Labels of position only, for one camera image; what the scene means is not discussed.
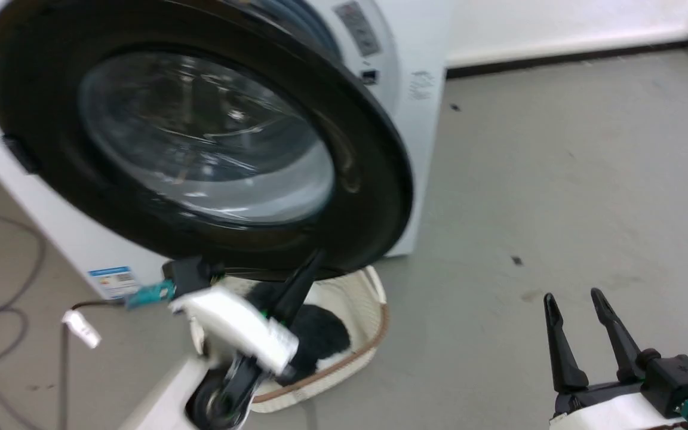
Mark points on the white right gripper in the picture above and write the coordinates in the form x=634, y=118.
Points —
x=607, y=412

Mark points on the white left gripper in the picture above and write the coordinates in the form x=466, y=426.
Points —
x=236, y=325

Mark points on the black round glass door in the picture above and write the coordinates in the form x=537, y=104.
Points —
x=356, y=197

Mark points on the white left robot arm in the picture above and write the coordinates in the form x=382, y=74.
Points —
x=162, y=400

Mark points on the white washing machine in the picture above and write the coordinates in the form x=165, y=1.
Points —
x=424, y=155

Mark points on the dark fluffy garment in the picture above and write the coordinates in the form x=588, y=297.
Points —
x=322, y=334

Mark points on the white laundry basket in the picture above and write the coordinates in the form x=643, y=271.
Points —
x=361, y=298

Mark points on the blue white energy label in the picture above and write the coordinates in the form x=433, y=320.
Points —
x=114, y=282

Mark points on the grey warning sticker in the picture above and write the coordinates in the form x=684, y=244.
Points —
x=357, y=27

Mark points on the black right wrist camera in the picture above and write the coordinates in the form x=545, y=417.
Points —
x=678, y=379

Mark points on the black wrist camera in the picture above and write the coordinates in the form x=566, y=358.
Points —
x=678, y=379
x=189, y=276

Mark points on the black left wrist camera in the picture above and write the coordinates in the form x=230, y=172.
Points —
x=189, y=276

